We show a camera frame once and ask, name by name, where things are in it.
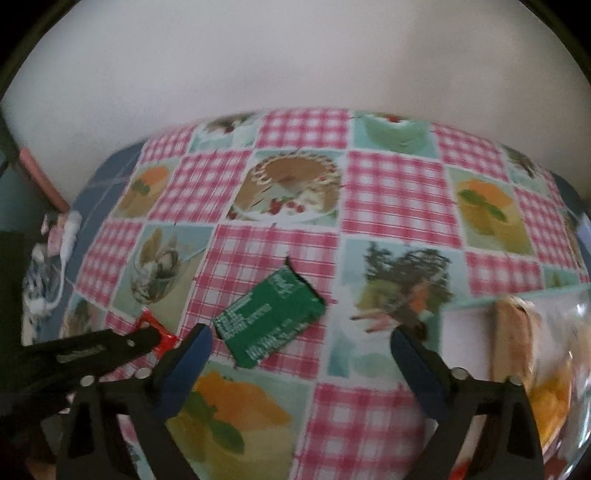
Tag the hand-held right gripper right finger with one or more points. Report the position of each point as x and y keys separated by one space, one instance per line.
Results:
x=420 y=369

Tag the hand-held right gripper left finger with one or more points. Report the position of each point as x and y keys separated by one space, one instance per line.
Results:
x=184 y=364

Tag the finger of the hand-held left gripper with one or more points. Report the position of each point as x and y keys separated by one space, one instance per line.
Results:
x=92 y=350

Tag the red snack packet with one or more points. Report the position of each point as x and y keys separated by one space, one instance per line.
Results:
x=164 y=341

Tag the white storage box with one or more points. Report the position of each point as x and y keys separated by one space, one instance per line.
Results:
x=466 y=341

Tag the dark green foil snack packet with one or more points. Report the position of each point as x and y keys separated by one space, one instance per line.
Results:
x=268 y=318

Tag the orange snack packet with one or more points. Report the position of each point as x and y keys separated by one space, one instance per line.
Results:
x=551 y=401

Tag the blue floral cloth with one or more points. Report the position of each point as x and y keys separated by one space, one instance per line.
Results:
x=44 y=281

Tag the dark teal cabinet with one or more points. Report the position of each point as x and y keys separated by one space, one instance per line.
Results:
x=23 y=203

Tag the pink board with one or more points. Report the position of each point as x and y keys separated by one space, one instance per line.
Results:
x=44 y=180

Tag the checked printed tablecloth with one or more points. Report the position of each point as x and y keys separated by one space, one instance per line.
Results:
x=392 y=207

